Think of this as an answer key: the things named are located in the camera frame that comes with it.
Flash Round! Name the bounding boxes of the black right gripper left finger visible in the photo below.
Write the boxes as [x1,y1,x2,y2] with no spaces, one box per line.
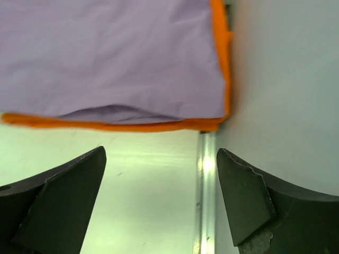
[1,146,106,254]

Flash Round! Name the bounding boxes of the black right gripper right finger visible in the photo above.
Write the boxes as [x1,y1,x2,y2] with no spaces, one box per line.
[217,149,338,254]

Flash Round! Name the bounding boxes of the purple trousers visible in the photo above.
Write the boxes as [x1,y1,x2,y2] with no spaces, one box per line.
[1,1,226,123]

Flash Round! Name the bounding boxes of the folded orange trousers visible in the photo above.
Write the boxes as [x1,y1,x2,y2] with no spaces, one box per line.
[1,0,233,132]

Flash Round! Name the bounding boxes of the aluminium side rail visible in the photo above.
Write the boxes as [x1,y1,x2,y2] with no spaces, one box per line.
[193,132,217,254]

